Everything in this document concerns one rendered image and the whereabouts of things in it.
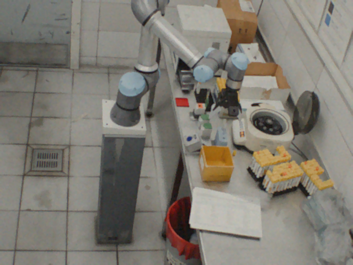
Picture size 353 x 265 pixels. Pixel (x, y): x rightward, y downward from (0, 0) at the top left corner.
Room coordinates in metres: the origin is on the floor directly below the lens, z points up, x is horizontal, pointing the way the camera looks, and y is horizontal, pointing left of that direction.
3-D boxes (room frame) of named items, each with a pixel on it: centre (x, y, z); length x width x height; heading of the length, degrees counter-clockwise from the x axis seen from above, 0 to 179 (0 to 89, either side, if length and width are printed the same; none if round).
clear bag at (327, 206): (1.51, -0.73, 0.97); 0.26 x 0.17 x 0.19; 29
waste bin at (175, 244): (1.74, -0.22, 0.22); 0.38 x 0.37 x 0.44; 15
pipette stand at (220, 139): (1.83, -0.22, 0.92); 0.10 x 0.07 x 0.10; 10
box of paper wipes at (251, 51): (2.67, -0.36, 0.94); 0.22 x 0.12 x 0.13; 19
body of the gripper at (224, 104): (1.89, -0.21, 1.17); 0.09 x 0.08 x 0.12; 10
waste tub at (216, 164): (1.67, -0.20, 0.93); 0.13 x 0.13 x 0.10; 14
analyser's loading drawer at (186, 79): (2.33, 0.01, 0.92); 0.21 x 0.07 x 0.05; 15
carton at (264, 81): (2.33, -0.39, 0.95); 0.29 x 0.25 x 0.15; 105
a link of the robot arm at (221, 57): (1.90, -0.11, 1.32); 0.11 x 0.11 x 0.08; 70
